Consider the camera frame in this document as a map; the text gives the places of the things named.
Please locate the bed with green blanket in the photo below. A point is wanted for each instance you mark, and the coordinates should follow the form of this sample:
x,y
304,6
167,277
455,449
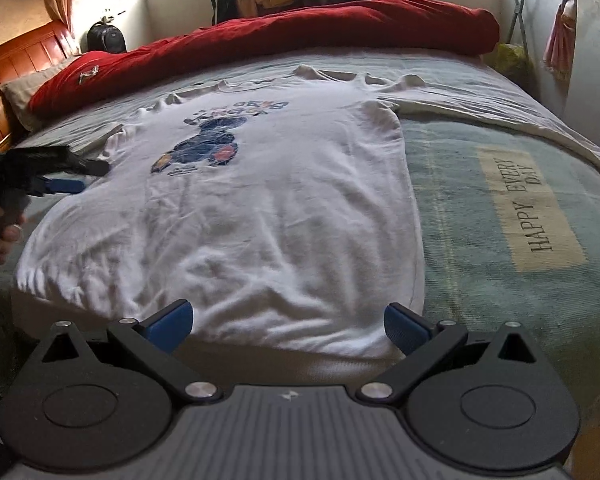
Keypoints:
x,y
440,240

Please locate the beige pillow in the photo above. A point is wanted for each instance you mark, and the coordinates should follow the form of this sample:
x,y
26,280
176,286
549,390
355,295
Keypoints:
x,y
20,95

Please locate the dark hanging cloth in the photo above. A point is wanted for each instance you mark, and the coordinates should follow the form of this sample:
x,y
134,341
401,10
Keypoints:
x,y
225,5

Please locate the small silver packet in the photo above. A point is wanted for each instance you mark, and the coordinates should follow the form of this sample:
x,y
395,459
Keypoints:
x,y
89,75

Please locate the red duvet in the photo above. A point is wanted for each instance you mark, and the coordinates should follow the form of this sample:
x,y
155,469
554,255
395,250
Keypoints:
x,y
280,35

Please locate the white printed t-shirt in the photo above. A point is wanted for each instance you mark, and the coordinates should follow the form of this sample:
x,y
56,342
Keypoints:
x,y
260,210

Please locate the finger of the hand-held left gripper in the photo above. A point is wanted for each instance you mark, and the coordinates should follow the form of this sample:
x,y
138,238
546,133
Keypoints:
x,y
60,157
65,186

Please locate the black backpack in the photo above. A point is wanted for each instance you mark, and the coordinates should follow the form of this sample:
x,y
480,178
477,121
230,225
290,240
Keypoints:
x,y
106,37

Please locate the wooden headboard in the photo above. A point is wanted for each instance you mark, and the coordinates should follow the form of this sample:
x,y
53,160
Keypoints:
x,y
25,55

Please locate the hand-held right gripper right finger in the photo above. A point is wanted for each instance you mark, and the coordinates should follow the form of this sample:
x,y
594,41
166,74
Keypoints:
x,y
405,327

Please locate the metal clothes rack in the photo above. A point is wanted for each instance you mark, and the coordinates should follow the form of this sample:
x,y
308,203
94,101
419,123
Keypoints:
x,y
517,10

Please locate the yellow-green plastic bag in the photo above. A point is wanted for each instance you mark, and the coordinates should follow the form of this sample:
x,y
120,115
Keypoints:
x,y
514,60

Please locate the person's left hand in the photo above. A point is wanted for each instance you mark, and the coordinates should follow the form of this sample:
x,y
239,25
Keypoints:
x,y
7,240

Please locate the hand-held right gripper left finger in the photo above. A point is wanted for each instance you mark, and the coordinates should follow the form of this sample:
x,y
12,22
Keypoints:
x,y
172,322

